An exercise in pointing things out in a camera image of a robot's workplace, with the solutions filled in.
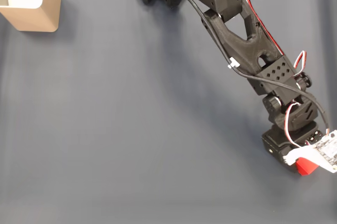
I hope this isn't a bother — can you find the red cube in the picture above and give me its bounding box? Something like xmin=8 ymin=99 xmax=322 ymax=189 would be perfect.
xmin=294 ymin=157 xmax=320 ymax=177

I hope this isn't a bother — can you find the beige open box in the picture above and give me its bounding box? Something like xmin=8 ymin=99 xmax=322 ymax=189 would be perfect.
xmin=0 ymin=0 xmax=62 ymax=33

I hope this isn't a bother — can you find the grey table mat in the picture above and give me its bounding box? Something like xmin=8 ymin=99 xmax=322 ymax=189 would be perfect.
xmin=0 ymin=0 xmax=337 ymax=224

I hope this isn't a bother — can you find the white looped servo wire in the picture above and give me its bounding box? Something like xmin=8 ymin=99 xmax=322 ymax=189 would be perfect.
xmin=285 ymin=101 xmax=306 ymax=149

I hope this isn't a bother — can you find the white camera board with mount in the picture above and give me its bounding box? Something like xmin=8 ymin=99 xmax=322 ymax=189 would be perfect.
xmin=283 ymin=129 xmax=337 ymax=174

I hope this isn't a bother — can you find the white cable clip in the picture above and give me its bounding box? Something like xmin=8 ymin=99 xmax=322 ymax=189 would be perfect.
xmin=227 ymin=57 xmax=241 ymax=70

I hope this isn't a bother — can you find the red white servo wire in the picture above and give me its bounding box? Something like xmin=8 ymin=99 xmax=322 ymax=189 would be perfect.
xmin=244 ymin=0 xmax=308 ymax=77

